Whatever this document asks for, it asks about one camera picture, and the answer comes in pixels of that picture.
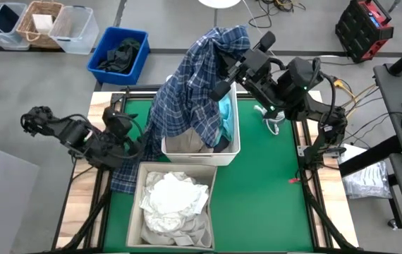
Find white coiled cable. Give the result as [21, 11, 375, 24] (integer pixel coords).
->
[253, 104, 287, 137]

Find clear bin with lid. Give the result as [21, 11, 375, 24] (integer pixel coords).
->
[0, 1, 30, 51]

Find white textured non-woven fabric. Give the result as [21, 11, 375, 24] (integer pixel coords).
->
[126, 161, 219, 251]

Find grey panel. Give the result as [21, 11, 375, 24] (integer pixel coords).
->
[0, 140, 40, 254]

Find white garment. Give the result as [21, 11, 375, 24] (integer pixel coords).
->
[140, 171, 211, 234]

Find black metal rig frame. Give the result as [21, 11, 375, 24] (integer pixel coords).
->
[51, 84, 361, 254]

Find dark green garment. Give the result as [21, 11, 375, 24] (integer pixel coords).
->
[97, 37, 142, 75]

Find red and black toolbox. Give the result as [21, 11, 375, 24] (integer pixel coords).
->
[334, 0, 395, 64]

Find clear plastic bag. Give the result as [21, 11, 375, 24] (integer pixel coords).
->
[338, 143, 393, 200]

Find clear plastic bin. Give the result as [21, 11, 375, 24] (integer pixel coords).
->
[48, 5, 100, 56]

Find cream cloth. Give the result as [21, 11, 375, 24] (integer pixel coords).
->
[140, 211, 213, 248]

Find cream small box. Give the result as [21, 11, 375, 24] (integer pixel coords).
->
[31, 13, 55, 35]

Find wicker basket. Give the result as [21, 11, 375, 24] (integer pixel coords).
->
[16, 0, 64, 49]

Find teal garment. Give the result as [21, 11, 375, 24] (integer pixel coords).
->
[218, 94, 236, 142]

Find blue plaid shirt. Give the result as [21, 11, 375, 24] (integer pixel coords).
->
[111, 24, 252, 195]

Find beige garment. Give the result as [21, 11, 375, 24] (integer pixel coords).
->
[165, 126, 217, 155]

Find blue plastic bin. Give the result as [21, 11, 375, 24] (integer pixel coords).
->
[87, 26, 151, 86]

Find green table mat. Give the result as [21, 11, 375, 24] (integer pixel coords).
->
[102, 98, 315, 253]

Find black floor cables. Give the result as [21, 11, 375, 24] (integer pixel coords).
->
[248, 0, 307, 30]

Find white perforated plastic basket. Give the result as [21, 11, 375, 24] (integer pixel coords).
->
[161, 81, 241, 167]

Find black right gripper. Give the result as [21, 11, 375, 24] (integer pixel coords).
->
[209, 30, 281, 102]

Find round white disc lamp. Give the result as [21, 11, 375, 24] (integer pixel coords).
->
[197, 0, 241, 10]

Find black garment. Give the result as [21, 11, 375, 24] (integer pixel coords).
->
[213, 135, 232, 154]

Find yellow cable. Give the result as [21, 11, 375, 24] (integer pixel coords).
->
[333, 79, 379, 118]

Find dark blue tray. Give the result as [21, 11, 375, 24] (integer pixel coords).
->
[0, 4, 20, 35]

